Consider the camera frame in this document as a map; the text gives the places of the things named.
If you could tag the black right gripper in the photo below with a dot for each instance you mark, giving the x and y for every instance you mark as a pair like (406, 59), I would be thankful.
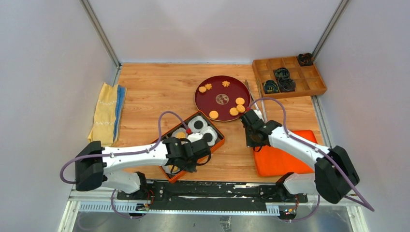
(251, 143)

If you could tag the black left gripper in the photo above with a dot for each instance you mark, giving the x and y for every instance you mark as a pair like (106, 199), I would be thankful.
(190, 168)

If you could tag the black chocolate cookie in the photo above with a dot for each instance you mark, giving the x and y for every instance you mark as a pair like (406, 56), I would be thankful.
(208, 137)
(198, 125)

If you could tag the orange cookie box tray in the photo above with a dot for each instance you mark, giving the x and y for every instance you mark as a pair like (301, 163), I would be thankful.
(220, 141)

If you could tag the orange box lid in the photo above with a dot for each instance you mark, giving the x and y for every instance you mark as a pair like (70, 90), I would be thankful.
(270, 161)

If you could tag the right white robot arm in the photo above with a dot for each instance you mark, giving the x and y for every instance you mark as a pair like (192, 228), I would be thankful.
(334, 174)

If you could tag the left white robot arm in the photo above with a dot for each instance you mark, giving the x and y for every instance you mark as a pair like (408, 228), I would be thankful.
(97, 166)

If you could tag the white paper cup bottom-right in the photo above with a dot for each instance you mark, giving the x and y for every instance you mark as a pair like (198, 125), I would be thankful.
(167, 168)

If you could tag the white paper cup middle-right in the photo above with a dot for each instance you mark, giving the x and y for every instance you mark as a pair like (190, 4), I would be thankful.
(178, 130)

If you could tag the white paper cup top-right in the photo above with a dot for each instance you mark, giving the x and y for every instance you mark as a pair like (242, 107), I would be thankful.
(191, 122)

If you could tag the white paper cup top-left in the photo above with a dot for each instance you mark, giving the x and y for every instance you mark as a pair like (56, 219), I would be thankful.
(212, 131)

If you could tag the dark red round plate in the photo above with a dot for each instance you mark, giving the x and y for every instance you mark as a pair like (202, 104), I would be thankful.
(220, 98)

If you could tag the rolled dark patterned tie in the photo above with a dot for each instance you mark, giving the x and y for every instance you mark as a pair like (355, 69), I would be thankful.
(270, 87)
(281, 73)
(305, 59)
(286, 85)

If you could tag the flower butter cookie upper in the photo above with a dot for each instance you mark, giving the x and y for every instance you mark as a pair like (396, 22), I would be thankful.
(225, 83)

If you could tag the flower butter cookie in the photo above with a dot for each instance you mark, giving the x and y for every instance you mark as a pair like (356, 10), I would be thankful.
(225, 83)
(208, 86)

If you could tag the flower butter cookie left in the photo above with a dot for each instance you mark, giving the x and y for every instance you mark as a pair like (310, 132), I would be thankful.
(208, 86)

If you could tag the plain round butter cookie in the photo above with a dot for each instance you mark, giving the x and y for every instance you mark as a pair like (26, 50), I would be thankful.
(202, 89)

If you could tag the wooden compartment organizer box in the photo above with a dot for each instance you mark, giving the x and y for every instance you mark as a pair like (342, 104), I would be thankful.
(307, 79)

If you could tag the yellow blue cloth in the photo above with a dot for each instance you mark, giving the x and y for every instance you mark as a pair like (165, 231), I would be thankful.
(107, 115)

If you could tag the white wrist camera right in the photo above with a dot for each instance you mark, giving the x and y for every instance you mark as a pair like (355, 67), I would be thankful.
(258, 113)

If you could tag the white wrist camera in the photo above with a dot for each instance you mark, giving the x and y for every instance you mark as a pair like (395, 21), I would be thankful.
(193, 137)
(258, 113)

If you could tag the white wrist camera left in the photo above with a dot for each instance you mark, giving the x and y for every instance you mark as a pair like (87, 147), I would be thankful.
(193, 137)

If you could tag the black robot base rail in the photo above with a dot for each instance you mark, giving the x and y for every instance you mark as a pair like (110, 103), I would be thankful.
(204, 197)

